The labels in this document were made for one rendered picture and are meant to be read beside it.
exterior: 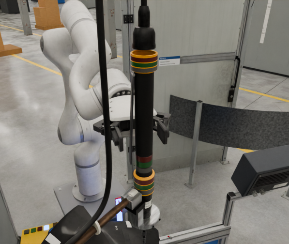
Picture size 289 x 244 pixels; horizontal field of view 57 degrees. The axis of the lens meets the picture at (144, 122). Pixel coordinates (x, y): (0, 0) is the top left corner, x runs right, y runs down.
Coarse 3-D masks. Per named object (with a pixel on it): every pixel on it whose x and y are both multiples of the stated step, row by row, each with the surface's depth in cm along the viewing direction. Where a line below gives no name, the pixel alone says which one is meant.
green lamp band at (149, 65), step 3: (132, 63) 41; (135, 63) 41; (138, 63) 40; (141, 63) 40; (144, 63) 40; (147, 63) 40; (150, 63) 40; (153, 63) 41; (156, 63) 41; (135, 66) 41; (138, 66) 41; (141, 66) 40; (144, 66) 40; (147, 66) 40; (150, 66) 41
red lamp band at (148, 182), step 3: (153, 177) 52; (135, 180) 52; (138, 180) 51; (147, 180) 51; (150, 180) 52; (153, 180) 53; (138, 183) 52; (141, 183) 52; (144, 183) 52; (147, 183) 52; (150, 183) 52
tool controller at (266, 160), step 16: (240, 160) 119; (256, 160) 114; (272, 160) 114; (288, 160) 115; (240, 176) 120; (256, 176) 111; (272, 176) 114; (288, 176) 119; (240, 192) 122; (256, 192) 119
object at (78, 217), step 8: (80, 208) 67; (64, 216) 63; (72, 216) 64; (80, 216) 65; (88, 216) 67; (56, 224) 61; (64, 224) 62; (72, 224) 63; (80, 224) 64; (56, 232) 60; (64, 232) 61; (72, 232) 62; (64, 240) 60; (88, 240) 63; (96, 240) 64; (104, 240) 65
